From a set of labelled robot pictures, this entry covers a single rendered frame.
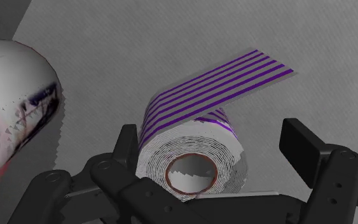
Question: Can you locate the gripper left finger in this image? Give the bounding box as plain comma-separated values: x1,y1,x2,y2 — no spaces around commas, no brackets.
7,123,210,224

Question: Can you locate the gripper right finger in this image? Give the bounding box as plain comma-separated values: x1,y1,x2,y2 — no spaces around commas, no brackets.
279,118,358,224

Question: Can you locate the purple striped toilet paper roll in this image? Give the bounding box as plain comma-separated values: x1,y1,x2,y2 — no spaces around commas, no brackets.
135,48,296,202

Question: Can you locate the white cup with red rim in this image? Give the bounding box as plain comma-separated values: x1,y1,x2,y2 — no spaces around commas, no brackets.
0,39,64,193

